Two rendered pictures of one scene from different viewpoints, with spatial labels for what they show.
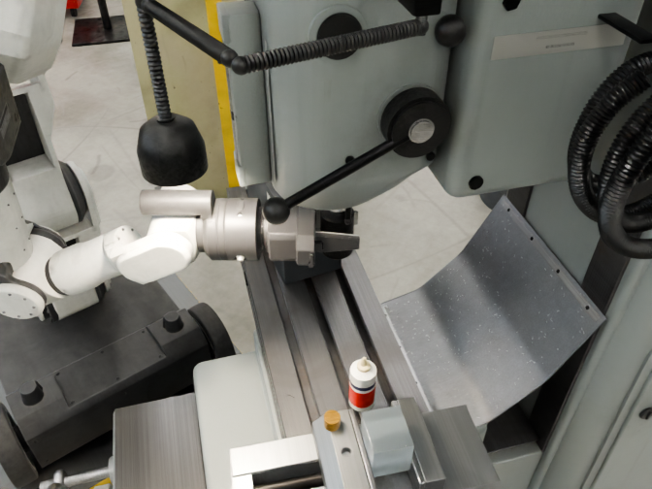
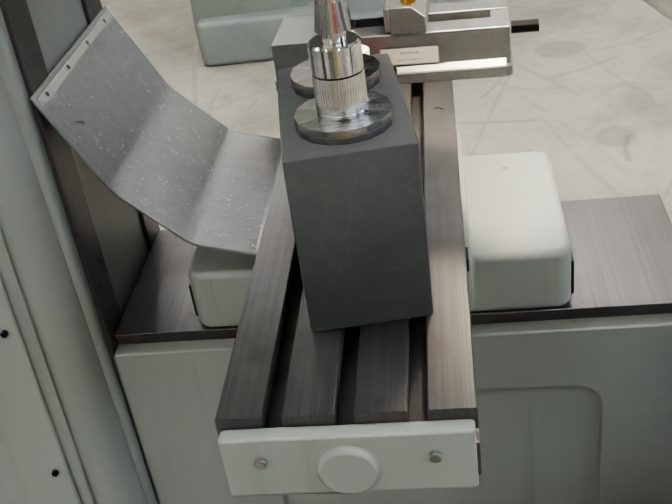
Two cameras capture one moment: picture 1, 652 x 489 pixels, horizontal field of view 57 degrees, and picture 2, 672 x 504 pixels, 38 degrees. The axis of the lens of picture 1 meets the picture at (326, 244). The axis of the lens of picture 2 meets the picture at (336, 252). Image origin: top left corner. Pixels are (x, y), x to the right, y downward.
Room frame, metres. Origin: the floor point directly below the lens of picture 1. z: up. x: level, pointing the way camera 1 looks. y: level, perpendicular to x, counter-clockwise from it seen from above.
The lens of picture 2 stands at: (1.75, 0.39, 1.51)
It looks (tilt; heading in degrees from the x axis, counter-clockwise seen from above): 32 degrees down; 203
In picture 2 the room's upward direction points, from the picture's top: 8 degrees counter-clockwise
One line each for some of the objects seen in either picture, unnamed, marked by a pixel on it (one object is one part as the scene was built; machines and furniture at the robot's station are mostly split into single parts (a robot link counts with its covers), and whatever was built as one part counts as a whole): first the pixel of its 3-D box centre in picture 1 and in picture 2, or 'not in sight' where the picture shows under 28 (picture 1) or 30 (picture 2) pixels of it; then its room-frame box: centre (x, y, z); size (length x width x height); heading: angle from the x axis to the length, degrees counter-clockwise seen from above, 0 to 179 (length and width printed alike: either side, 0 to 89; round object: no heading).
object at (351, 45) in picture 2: not in sight; (334, 44); (0.99, 0.09, 1.21); 0.05 x 0.05 x 0.01
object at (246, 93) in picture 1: (246, 100); not in sight; (0.63, 0.09, 1.45); 0.04 x 0.04 x 0.21; 15
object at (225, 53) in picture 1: (190, 32); not in sight; (0.48, 0.11, 1.58); 0.17 x 0.01 x 0.01; 37
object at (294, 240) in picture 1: (272, 230); not in sight; (0.66, 0.08, 1.23); 0.13 x 0.12 x 0.10; 0
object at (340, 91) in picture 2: not in sight; (338, 79); (0.99, 0.09, 1.18); 0.05 x 0.05 x 0.06
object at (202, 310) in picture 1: (211, 338); not in sight; (1.08, 0.31, 0.50); 0.20 x 0.05 x 0.20; 37
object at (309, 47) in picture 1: (336, 45); not in sight; (0.46, -0.01, 1.58); 0.17 x 0.01 x 0.01; 118
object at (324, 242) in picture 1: (337, 244); not in sight; (0.62, -0.01, 1.23); 0.06 x 0.02 x 0.03; 90
